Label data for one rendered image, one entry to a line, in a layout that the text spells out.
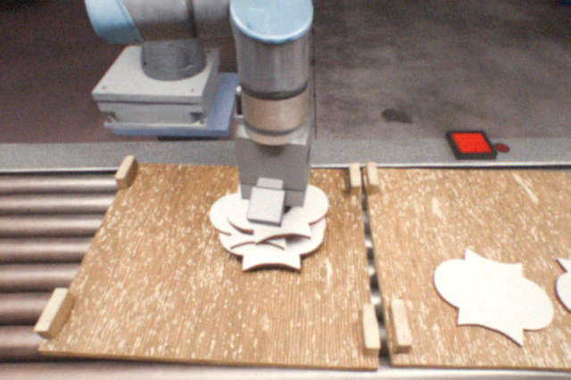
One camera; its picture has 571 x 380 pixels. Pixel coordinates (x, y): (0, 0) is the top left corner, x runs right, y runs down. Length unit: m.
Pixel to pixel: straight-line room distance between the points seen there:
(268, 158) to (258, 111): 0.07
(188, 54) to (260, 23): 0.58
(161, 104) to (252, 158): 0.48
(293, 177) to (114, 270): 0.29
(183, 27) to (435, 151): 0.54
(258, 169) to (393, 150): 0.38
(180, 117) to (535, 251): 0.73
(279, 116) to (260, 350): 0.28
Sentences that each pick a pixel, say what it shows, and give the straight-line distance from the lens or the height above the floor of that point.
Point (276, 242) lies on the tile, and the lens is 0.55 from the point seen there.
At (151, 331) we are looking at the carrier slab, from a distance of 0.54.
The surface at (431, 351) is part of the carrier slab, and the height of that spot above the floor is 0.94.
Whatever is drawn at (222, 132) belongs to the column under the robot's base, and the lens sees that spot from 0.93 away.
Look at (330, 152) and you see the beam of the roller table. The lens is 0.78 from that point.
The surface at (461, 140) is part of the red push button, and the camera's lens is 0.85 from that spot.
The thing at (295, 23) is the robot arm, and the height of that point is 1.26.
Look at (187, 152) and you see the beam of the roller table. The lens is 0.80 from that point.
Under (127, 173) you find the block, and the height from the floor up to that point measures 0.96.
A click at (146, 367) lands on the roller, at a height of 0.92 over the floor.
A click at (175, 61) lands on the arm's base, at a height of 1.00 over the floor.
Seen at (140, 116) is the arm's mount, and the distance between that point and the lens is 0.96.
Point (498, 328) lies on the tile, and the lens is 0.57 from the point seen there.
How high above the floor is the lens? 1.40
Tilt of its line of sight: 45 degrees down
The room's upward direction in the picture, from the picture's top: straight up
